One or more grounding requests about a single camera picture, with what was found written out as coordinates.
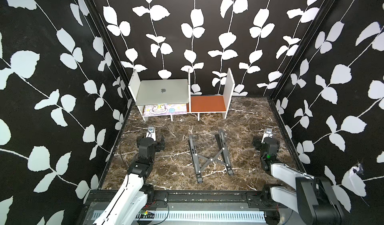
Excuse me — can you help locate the silver laptop computer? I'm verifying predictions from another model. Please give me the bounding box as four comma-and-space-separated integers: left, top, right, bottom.
136, 79, 189, 105

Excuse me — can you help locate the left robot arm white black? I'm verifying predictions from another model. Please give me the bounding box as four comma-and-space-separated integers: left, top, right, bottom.
93, 137, 165, 225

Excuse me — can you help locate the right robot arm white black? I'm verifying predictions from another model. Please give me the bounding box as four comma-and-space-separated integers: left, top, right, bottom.
253, 137, 345, 225

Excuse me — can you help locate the black folding laptop stand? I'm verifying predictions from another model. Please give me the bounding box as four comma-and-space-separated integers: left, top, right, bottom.
188, 129, 235, 184

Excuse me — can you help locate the pink cartoon spiral notebook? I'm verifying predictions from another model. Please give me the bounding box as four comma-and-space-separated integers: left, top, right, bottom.
143, 103, 187, 117

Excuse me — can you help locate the white and brown desk shelf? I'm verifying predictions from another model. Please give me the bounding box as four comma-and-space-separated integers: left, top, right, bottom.
128, 68, 235, 122

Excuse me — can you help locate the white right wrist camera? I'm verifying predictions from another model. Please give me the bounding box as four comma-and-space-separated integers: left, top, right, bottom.
262, 128, 273, 144

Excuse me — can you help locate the black front mounting rail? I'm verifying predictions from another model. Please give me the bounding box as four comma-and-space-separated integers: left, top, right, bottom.
86, 190, 331, 211

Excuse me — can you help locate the white slotted cable duct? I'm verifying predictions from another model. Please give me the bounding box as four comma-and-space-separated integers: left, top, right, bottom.
90, 210, 267, 223

